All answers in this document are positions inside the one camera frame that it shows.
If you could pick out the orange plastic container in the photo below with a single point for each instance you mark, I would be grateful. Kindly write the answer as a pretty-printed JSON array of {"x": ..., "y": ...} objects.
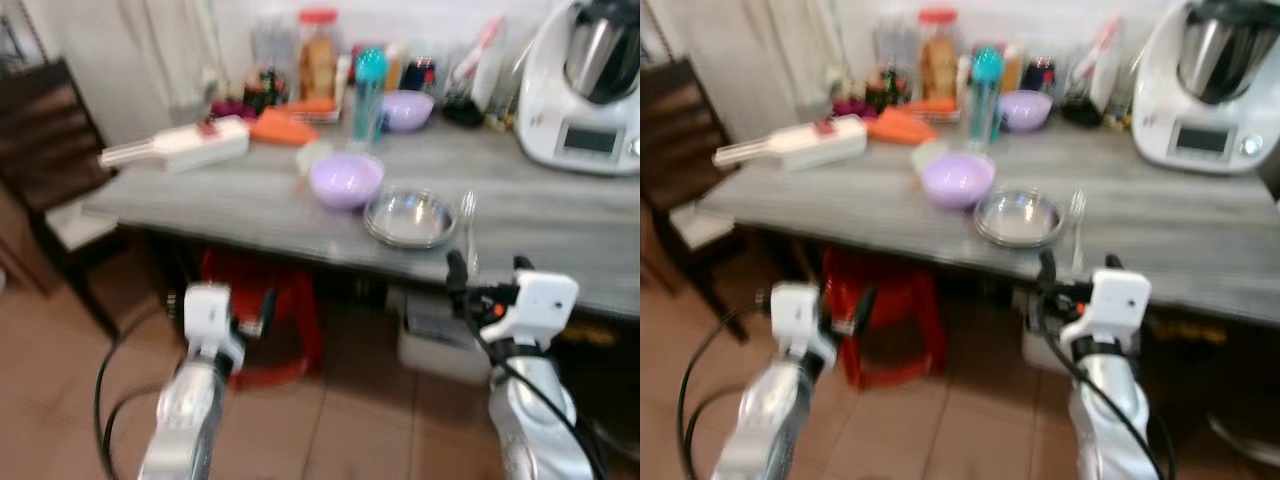
[
  {"x": 900, "y": 126},
  {"x": 283, "y": 128}
]

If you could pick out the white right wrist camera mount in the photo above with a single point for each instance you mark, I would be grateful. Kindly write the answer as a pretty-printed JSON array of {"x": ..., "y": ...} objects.
[
  {"x": 1118, "y": 298},
  {"x": 540, "y": 298}
]

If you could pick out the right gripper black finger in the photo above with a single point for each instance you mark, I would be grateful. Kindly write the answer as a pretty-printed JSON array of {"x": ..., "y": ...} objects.
[
  {"x": 1112, "y": 262},
  {"x": 1047, "y": 272},
  {"x": 523, "y": 264},
  {"x": 457, "y": 272}
]

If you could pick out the white kitchen cooking machine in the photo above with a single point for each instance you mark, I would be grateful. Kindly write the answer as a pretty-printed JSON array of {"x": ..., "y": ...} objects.
[
  {"x": 560, "y": 110},
  {"x": 1180, "y": 110}
]

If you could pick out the small purple plastic bowl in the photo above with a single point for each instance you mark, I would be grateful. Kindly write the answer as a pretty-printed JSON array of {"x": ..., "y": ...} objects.
[
  {"x": 1026, "y": 110},
  {"x": 408, "y": 110}
]

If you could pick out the red-lidded glass jar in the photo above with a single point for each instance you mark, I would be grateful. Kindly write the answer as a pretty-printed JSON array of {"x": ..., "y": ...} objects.
[
  {"x": 318, "y": 60},
  {"x": 938, "y": 60}
]

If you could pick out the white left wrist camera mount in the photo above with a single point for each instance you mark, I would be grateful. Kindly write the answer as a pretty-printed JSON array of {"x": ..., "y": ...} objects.
[
  {"x": 208, "y": 315},
  {"x": 795, "y": 315}
]

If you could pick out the small pale plastic cup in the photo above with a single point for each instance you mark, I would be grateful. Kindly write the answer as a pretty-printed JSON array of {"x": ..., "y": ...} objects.
[{"x": 926, "y": 155}]

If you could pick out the silver metal fork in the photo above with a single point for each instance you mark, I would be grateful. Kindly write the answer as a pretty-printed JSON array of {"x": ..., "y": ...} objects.
[
  {"x": 468, "y": 225},
  {"x": 1077, "y": 225}
]

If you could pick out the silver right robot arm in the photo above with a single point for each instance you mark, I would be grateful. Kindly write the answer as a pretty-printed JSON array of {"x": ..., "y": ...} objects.
[
  {"x": 1110, "y": 420},
  {"x": 530, "y": 420}
]

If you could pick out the white plastic storage box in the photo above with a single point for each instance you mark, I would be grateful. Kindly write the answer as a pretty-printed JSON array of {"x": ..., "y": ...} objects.
[
  {"x": 1040, "y": 345},
  {"x": 435, "y": 340}
]

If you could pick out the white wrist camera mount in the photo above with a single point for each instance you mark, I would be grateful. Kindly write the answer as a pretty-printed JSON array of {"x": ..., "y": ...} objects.
[
  {"x": 208, "y": 315},
  {"x": 795, "y": 315},
  {"x": 540, "y": 298},
  {"x": 1118, "y": 298}
]

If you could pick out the large purple plastic bowl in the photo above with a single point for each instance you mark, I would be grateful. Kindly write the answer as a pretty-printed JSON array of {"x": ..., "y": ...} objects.
[
  {"x": 957, "y": 182},
  {"x": 346, "y": 182}
]

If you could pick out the white and red carton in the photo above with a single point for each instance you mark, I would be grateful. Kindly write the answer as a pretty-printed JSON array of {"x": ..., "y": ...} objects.
[
  {"x": 482, "y": 60},
  {"x": 1102, "y": 60}
]

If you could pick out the dark wooden chair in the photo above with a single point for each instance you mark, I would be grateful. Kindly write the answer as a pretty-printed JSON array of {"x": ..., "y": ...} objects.
[
  {"x": 675, "y": 130},
  {"x": 45, "y": 130}
]

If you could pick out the teal water bottle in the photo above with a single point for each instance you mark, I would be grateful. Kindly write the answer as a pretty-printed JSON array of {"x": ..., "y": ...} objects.
[
  {"x": 369, "y": 95},
  {"x": 985, "y": 95}
]

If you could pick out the round steel plate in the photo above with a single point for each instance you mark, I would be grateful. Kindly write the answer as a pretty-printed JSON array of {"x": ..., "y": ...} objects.
[
  {"x": 1020, "y": 218},
  {"x": 410, "y": 218}
]

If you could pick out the red plastic stool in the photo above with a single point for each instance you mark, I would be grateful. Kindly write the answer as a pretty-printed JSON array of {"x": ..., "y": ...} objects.
[
  {"x": 900, "y": 320},
  {"x": 295, "y": 310}
]

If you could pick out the dark drink can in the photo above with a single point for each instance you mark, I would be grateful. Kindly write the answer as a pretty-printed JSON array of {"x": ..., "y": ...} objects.
[
  {"x": 420, "y": 74},
  {"x": 1040, "y": 74}
]

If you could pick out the white vegetable slicer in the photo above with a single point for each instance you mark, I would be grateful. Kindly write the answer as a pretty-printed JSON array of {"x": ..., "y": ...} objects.
[
  {"x": 190, "y": 145},
  {"x": 805, "y": 143}
]

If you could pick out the small black bowl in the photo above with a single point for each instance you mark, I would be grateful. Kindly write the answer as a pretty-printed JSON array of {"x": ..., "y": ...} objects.
[
  {"x": 463, "y": 112},
  {"x": 1082, "y": 110}
]

